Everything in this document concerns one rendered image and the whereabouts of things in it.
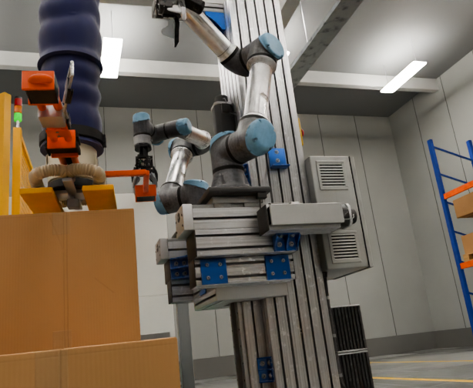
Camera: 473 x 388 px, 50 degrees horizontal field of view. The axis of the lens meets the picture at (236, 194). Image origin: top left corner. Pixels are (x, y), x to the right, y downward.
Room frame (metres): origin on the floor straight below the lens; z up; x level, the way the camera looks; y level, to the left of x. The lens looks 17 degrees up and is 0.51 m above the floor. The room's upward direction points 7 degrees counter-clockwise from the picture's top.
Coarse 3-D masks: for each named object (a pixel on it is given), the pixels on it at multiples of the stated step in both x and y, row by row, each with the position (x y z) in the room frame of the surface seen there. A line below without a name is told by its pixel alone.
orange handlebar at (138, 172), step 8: (32, 80) 1.06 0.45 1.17; (40, 80) 1.06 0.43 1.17; (48, 80) 1.07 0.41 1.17; (48, 128) 1.31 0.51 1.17; (56, 128) 1.36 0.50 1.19; (64, 128) 1.32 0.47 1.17; (48, 136) 1.36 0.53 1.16; (56, 136) 1.36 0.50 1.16; (64, 136) 1.37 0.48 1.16; (64, 160) 1.57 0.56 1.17; (72, 160) 1.57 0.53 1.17; (112, 176) 1.77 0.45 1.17; (120, 176) 1.78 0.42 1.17; (128, 176) 1.79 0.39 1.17; (144, 176) 1.81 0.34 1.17; (144, 184) 1.90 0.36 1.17; (144, 192) 2.00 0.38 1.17
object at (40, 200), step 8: (24, 192) 1.50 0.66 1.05; (32, 192) 1.51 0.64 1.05; (40, 192) 1.52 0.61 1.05; (48, 192) 1.52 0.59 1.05; (32, 200) 1.58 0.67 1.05; (40, 200) 1.59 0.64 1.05; (48, 200) 1.60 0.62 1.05; (56, 200) 1.62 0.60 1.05; (32, 208) 1.66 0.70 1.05; (40, 208) 1.67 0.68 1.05; (48, 208) 1.68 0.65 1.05; (56, 208) 1.69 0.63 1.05
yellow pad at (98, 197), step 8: (88, 192) 1.57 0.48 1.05; (96, 192) 1.58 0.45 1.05; (104, 192) 1.59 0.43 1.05; (112, 192) 1.60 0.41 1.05; (88, 200) 1.65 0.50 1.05; (96, 200) 1.66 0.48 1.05; (104, 200) 1.67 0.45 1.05; (112, 200) 1.68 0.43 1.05; (88, 208) 1.75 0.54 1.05; (96, 208) 1.75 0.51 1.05; (104, 208) 1.76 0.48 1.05; (112, 208) 1.77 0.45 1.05
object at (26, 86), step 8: (24, 72) 1.06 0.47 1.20; (32, 72) 1.07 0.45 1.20; (40, 72) 1.07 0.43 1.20; (48, 72) 1.07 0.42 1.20; (24, 80) 1.06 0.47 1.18; (56, 80) 1.12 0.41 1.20; (24, 88) 1.06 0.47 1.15; (32, 88) 1.07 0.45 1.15; (40, 88) 1.07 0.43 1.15; (48, 88) 1.07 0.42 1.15; (56, 88) 1.11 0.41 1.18; (32, 96) 1.10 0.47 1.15; (40, 96) 1.11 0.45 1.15; (48, 96) 1.11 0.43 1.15; (56, 96) 1.12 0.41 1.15; (32, 104) 1.14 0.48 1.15; (40, 104) 1.14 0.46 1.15; (48, 104) 1.15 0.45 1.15; (56, 104) 1.15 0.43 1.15
